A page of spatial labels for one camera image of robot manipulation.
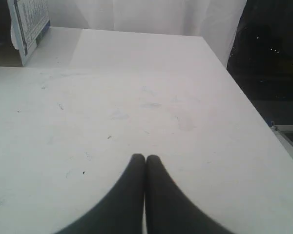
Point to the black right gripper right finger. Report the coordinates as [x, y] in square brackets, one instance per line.
[168, 210]

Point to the grey metal frame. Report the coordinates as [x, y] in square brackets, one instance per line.
[286, 132]

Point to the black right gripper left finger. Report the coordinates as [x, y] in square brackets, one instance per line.
[120, 211]

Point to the blue white milk carton box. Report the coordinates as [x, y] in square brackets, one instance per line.
[30, 22]

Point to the white backdrop curtain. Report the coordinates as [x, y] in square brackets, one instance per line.
[214, 20]

